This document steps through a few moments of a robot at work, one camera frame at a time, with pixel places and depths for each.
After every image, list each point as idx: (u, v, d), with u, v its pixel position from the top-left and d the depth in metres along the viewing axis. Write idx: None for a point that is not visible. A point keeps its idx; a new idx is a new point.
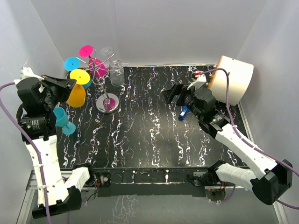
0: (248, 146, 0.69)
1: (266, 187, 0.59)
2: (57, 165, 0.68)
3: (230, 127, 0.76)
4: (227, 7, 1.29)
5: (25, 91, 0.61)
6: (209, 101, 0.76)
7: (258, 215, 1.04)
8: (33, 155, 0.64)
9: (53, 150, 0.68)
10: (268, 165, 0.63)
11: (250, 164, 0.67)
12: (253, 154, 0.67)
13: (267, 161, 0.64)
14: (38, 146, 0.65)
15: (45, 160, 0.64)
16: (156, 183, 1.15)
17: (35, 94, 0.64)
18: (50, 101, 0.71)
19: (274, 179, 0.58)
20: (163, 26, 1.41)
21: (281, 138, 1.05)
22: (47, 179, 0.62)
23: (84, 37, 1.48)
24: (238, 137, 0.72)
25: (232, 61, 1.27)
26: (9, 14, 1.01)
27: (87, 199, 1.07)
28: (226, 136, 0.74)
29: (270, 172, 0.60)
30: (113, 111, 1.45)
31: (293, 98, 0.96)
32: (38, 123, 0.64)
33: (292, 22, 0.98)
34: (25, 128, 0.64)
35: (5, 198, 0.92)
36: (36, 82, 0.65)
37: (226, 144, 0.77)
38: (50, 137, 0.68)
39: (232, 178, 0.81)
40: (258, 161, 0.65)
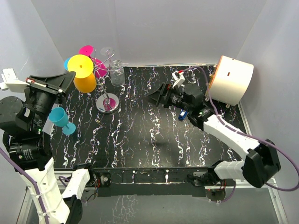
0: (231, 130, 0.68)
1: (252, 167, 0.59)
2: (56, 189, 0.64)
3: (215, 117, 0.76)
4: (227, 7, 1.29)
5: (9, 124, 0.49)
6: (197, 96, 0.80)
7: (258, 215, 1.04)
8: (28, 184, 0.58)
9: (50, 176, 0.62)
10: (251, 146, 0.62)
11: (236, 149, 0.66)
12: (237, 136, 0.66)
13: (251, 142, 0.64)
14: (33, 175, 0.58)
15: (43, 190, 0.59)
16: (156, 183, 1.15)
17: (22, 122, 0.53)
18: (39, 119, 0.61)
19: (257, 157, 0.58)
20: (163, 25, 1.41)
21: (281, 139, 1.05)
22: (47, 207, 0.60)
23: (84, 37, 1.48)
24: (221, 124, 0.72)
25: (232, 61, 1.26)
26: (9, 15, 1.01)
27: (87, 199, 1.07)
28: (212, 124, 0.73)
29: (252, 151, 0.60)
30: (113, 111, 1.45)
31: (293, 99, 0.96)
32: (30, 152, 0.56)
33: (292, 23, 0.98)
34: (17, 157, 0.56)
35: (4, 198, 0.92)
36: (20, 107, 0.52)
37: (212, 134, 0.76)
38: (45, 166, 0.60)
39: (228, 172, 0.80)
40: (241, 143, 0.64)
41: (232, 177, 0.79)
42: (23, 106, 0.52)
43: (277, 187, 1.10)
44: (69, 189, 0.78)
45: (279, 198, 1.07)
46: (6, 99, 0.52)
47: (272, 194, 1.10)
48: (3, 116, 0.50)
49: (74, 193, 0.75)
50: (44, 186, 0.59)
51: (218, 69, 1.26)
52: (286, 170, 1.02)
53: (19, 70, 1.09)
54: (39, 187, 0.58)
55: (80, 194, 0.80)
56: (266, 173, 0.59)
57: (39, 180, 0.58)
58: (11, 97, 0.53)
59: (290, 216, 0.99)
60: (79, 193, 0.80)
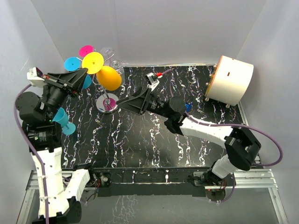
0: (205, 125, 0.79)
1: (235, 153, 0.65)
2: (60, 178, 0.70)
3: (188, 119, 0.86)
4: (227, 7, 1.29)
5: (28, 114, 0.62)
6: (181, 110, 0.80)
7: (258, 215, 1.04)
8: (37, 165, 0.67)
9: (57, 163, 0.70)
10: (226, 133, 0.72)
11: (215, 139, 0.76)
12: (212, 129, 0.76)
13: (224, 129, 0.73)
14: (42, 157, 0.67)
15: (48, 171, 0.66)
16: (156, 183, 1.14)
17: (38, 114, 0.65)
18: (51, 111, 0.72)
19: (235, 142, 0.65)
20: (163, 25, 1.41)
21: (281, 139, 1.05)
22: (50, 191, 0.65)
23: (84, 37, 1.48)
24: (195, 122, 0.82)
25: (232, 61, 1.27)
26: (9, 15, 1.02)
27: (87, 199, 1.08)
28: (188, 126, 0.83)
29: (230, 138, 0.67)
30: (113, 111, 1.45)
31: (293, 98, 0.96)
32: (45, 136, 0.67)
33: (291, 23, 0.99)
34: (33, 141, 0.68)
35: (4, 197, 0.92)
36: (36, 101, 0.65)
37: (191, 134, 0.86)
38: (54, 149, 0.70)
39: (223, 167, 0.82)
40: (217, 134, 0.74)
41: (228, 171, 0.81)
42: (38, 99, 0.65)
43: (277, 186, 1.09)
44: (68, 189, 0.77)
45: (279, 198, 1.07)
46: (24, 94, 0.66)
47: (272, 195, 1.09)
48: (23, 108, 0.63)
49: (74, 195, 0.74)
50: (50, 169, 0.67)
51: (218, 69, 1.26)
52: (286, 170, 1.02)
53: (19, 70, 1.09)
54: (46, 168, 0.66)
55: (80, 196, 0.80)
56: (249, 154, 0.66)
57: (46, 162, 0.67)
58: (28, 92, 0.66)
59: (290, 216, 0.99)
60: (78, 196, 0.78)
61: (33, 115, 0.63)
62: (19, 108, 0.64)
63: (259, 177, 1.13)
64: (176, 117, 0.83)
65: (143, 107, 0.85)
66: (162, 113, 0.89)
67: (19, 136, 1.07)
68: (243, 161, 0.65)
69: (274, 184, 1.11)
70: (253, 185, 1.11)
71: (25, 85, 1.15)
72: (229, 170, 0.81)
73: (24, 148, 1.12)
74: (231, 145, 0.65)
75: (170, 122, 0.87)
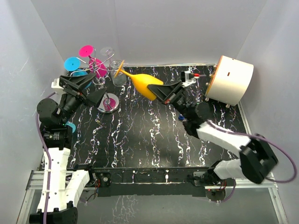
0: (223, 132, 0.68)
1: (248, 164, 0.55)
2: (63, 176, 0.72)
3: (207, 124, 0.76)
4: (227, 6, 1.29)
5: (46, 119, 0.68)
6: (204, 117, 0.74)
7: (259, 216, 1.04)
8: (46, 160, 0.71)
9: (64, 161, 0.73)
10: (243, 142, 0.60)
11: (230, 148, 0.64)
12: (229, 137, 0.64)
13: (243, 139, 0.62)
14: (51, 154, 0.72)
15: (55, 167, 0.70)
16: (156, 183, 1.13)
17: (54, 118, 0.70)
18: (65, 116, 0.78)
19: (250, 151, 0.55)
20: (163, 26, 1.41)
21: (281, 138, 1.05)
22: (52, 185, 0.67)
23: (84, 37, 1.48)
24: (213, 128, 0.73)
25: (232, 61, 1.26)
26: (9, 15, 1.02)
27: (87, 199, 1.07)
28: (203, 130, 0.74)
29: (244, 147, 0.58)
30: (113, 111, 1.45)
31: (293, 99, 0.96)
32: (58, 136, 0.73)
33: (292, 22, 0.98)
34: (48, 140, 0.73)
35: (4, 198, 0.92)
36: (54, 108, 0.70)
37: (207, 140, 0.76)
38: (64, 148, 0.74)
39: (229, 171, 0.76)
40: (234, 141, 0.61)
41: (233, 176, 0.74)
42: (55, 105, 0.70)
43: (277, 186, 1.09)
44: (67, 191, 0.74)
45: (279, 198, 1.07)
46: (45, 100, 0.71)
47: (272, 194, 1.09)
48: (43, 113, 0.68)
49: (71, 199, 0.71)
50: (57, 165, 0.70)
51: (219, 69, 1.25)
52: (286, 169, 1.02)
53: (19, 70, 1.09)
54: (53, 164, 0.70)
55: (77, 200, 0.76)
56: (265, 169, 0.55)
57: (54, 158, 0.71)
58: (47, 99, 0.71)
59: (290, 216, 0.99)
60: (77, 198, 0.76)
61: (51, 119, 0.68)
62: (39, 112, 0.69)
63: None
64: (196, 121, 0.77)
65: (169, 97, 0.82)
66: (183, 113, 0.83)
67: (18, 136, 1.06)
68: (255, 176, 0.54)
69: (274, 185, 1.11)
70: (253, 186, 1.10)
71: (25, 85, 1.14)
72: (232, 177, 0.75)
73: (24, 148, 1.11)
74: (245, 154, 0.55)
75: (189, 124, 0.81)
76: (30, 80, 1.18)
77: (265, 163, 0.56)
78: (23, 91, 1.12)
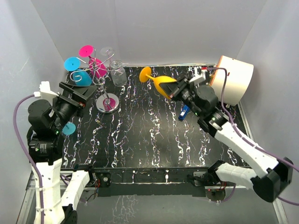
0: (248, 145, 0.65)
1: (267, 185, 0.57)
2: (57, 189, 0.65)
3: (231, 126, 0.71)
4: (227, 7, 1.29)
5: (36, 119, 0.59)
6: (211, 101, 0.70)
7: (259, 216, 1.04)
8: (35, 177, 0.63)
9: (56, 174, 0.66)
10: (270, 164, 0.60)
11: (251, 163, 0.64)
12: (256, 155, 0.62)
13: (269, 159, 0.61)
14: (41, 170, 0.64)
15: (46, 183, 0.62)
16: (156, 183, 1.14)
17: (45, 120, 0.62)
18: (59, 123, 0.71)
19: (275, 178, 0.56)
20: (163, 25, 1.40)
21: (281, 138, 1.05)
22: (46, 202, 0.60)
23: (84, 37, 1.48)
24: (238, 136, 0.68)
25: (232, 61, 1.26)
26: (9, 14, 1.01)
27: (87, 199, 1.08)
28: (226, 136, 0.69)
29: (271, 171, 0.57)
30: (113, 111, 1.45)
31: (293, 99, 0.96)
32: (46, 147, 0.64)
33: (291, 22, 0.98)
34: (34, 152, 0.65)
35: (5, 198, 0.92)
36: (48, 108, 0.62)
37: (226, 143, 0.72)
38: (54, 162, 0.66)
39: (234, 178, 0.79)
40: (260, 160, 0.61)
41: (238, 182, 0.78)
42: (49, 107, 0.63)
43: None
44: (67, 193, 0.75)
45: None
46: (39, 100, 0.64)
47: None
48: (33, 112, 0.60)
49: (71, 203, 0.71)
50: (48, 182, 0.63)
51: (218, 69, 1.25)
52: None
53: (19, 70, 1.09)
54: (44, 180, 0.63)
55: (77, 202, 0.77)
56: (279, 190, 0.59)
57: (45, 174, 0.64)
58: (41, 100, 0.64)
59: (291, 216, 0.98)
60: (77, 199, 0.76)
61: (41, 121, 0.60)
62: (30, 111, 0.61)
63: None
64: (206, 109, 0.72)
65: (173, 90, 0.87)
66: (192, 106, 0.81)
67: (18, 137, 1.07)
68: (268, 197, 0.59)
69: None
70: None
71: (25, 85, 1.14)
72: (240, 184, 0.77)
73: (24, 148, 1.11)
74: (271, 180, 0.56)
75: (201, 116, 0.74)
76: (29, 80, 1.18)
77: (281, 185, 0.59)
78: (23, 91, 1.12)
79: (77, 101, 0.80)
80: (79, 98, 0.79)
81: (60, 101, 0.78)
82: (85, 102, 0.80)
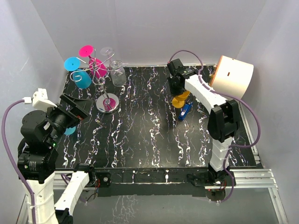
0: (205, 89, 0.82)
1: (214, 120, 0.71)
2: (51, 202, 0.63)
3: (196, 77, 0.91)
4: (227, 7, 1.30)
5: (28, 131, 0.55)
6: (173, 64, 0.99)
7: (258, 216, 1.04)
8: (27, 193, 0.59)
9: (48, 190, 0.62)
10: (217, 102, 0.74)
11: (205, 104, 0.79)
12: (209, 95, 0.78)
13: (219, 99, 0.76)
14: (32, 186, 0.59)
15: (38, 201, 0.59)
16: (156, 183, 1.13)
17: (39, 132, 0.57)
18: (55, 134, 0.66)
19: (220, 112, 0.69)
20: (163, 25, 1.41)
21: (281, 138, 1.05)
22: (37, 219, 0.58)
23: (84, 37, 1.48)
24: (199, 83, 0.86)
25: (232, 61, 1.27)
26: (9, 15, 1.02)
27: (87, 199, 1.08)
28: (191, 83, 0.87)
29: (217, 107, 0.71)
30: (113, 111, 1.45)
31: (293, 99, 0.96)
32: (35, 164, 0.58)
33: (291, 23, 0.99)
34: (23, 167, 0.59)
35: (4, 198, 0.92)
36: (42, 119, 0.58)
37: (191, 92, 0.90)
38: (45, 180, 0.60)
39: (215, 154, 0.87)
40: (211, 99, 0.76)
41: (218, 156, 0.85)
42: (45, 118, 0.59)
43: (277, 187, 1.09)
44: (63, 197, 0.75)
45: (279, 198, 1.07)
46: (35, 110, 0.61)
47: (272, 195, 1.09)
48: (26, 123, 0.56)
49: (68, 207, 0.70)
50: (39, 199, 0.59)
51: (219, 69, 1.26)
52: (286, 169, 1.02)
53: (19, 70, 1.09)
54: (35, 198, 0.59)
55: (74, 206, 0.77)
56: (225, 127, 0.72)
57: (36, 191, 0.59)
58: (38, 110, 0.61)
59: (290, 216, 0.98)
60: (73, 206, 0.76)
61: (34, 133, 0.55)
62: (24, 122, 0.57)
63: (259, 177, 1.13)
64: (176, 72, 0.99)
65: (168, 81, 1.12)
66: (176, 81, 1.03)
67: (17, 137, 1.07)
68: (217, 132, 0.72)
69: (274, 185, 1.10)
70: (253, 185, 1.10)
71: (25, 85, 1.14)
72: (221, 155, 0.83)
73: None
74: (215, 114, 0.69)
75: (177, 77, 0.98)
76: (30, 80, 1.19)
77: (229, 125, 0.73)
78: (23, 91, 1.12)
79: (75, 114, 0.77)
80: (78, 112, 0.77)
81: (55, 112, 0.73)
82: (84, 117, 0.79)
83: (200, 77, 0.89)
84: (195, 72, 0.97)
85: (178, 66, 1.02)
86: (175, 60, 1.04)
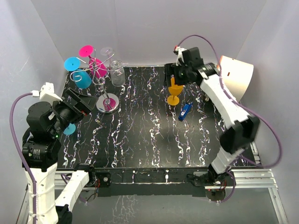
0: (226, 98, 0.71)
1: (231, 135, 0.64)
2: (52, 193, 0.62)
3: (217, 78, 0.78)
4: (227, 7, 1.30)
5: (33, 121, 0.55)
6: (192, 52, 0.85)
7: (258, 216, 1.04)
8: (29, 182, 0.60)
9: (50, 180, 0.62)
10: (238, 117, 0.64)
11: (224, 115, 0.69)
12: (229, 105, 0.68)
13: (240, 113, 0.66)
14: (35, 174, 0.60)
15: (39, 190, 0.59)
16: (156, 183, 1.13)
17: (44, 122, 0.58)
18: (59, 127, 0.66)
19: (239, 129, 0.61)
20: (163, 26, 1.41)
21: (281, 138, 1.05)
22: (38, 208, 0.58)
23: (84, 37, 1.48)
24: (220, 88, 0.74)
25: (232, 61, 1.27)
26: (9, 15, 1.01)
27: (87, 199, 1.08)
28: (210, 86, 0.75)
29: (238, 123, 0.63)
30: (113, 111, 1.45)
31: (293, 99, 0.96)
32: (39, 153, 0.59)
33: (292, 23, 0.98)
34: (26, 156, 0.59)
35: (5, 198, 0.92)
36: (48, 109, 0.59)
37: (209, 96, 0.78)
38: (48, 169, 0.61)
39: (220, 159, 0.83)
40: (232, 112, 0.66)
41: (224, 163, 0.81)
42: (50, 109, 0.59)
43: (277, 186, 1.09)
44: (63, 194, 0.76)
45: (279, 198, 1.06)
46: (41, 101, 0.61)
47: (272, 194, 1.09)
48: (32, 112, 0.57)
49: (67, 203, 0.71)
50: (41, 187, 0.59)
51: None
52: (286, 169, 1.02)
53: (19, 70, 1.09)
54: (37, 187, 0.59)
55: (74, 203, 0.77)
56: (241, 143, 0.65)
57: (38, 180, 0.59)
58: (43, 101, 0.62)
59: (290, 216, 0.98)
60: (74, 201, 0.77)
61: (39, 122, 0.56)
62: (30, 112, 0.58)
63: (259, 177, 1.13)
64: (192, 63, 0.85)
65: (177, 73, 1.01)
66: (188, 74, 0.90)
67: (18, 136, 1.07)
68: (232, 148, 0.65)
69: (274, 184, 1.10)
70: (252, 185, 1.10)
71: (25, 85, 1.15)
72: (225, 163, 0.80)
73: None
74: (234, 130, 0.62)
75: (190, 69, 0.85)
76: (30, 80, 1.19)
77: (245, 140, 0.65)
78: (23, 91, 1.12)
79: (79, 109, 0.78)
80: (81, 107, 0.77)
81: (60, 106, 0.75)
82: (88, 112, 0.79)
83: (221, 80, 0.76)
84: (215, 71, 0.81)
85: (195, 57, 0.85)
86: (193, 49, 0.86)
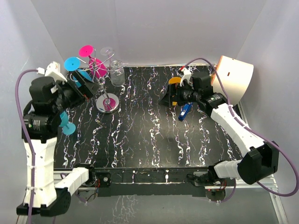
0: (239, 125, 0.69)
1: (249, 164, 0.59)
2: (50, 169, 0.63)
3: (226, 106, 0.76)
4: (227, 7, 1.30)
5: (36, 89, 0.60)
6: (203, 80, 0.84)
7: (258, 216, 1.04)
8: (29, 154, 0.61)
9: (49, 154, 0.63)
10: (253, 143, 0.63)
11: (238, 142, 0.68)
12: (242, 133, 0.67)
13: (255, 140, 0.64)
14: (35, 146, 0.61)
15: (38, 162, 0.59)
16: (156, 183, 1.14)
17: (46, 93, 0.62)
18: (60, 103, 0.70)
19: (258, 156, 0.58)
20: (163, 26, 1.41)
21: (281, 138, 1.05)
22: (37, 180, 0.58)
23: (84, 37, 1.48)
24: (231, 115, 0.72)
25: (232, 61, 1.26)
26: (9, 14, 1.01)
27: (88, 199, 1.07)
28: (220, 114, 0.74)
29: (254, 150, 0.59)
30: (113, 111, 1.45)
31: (292, 99, 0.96)
32: (39, 123, 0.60)
33: (292, 23, 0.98)
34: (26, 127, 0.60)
35: (5, 198, 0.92)
36: (50, 81, 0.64)
37: (219, 123, 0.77)
38: (47, 141, 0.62)
39: (227, 170, 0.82)
40: (246, 139, 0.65)
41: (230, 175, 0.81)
42: (52, 82, 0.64)
43: (277, 186, 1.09)
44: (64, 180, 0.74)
45: (279, 198, 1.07)
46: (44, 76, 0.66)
47: (272, 194, 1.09)
48: (35, 83, 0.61)
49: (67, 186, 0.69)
50: (41, 160, 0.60)
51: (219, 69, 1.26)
52: (286, 169, 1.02)
53: (19, 70, 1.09)
54: (36, 159, 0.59)
55: (73, 188, 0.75)
56: (263, 172, 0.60)
57: (38, 152, 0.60)
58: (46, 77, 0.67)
59: (290, 217, 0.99)
60: (74, 187, 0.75)
61: (41, 90, 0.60)
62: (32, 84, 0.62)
63: None
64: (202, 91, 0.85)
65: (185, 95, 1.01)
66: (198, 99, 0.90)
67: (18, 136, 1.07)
68: (252, 177, 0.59)
69: (274, 184, 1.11)
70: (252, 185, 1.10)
71: (25, 85, 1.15)
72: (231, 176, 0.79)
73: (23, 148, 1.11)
74: (252, 157, 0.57)
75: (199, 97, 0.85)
76: (29, 80, 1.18)
77: (266, 169, 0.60)
78: (23, 91, 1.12)
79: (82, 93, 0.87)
80: (84, 91, 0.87)
81: (64, 87, 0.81)
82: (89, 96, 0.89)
83: (230, 107, 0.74)
84: (224, 101, 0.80)
85: (205, 86, 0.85)
86: (204, 76, 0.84)
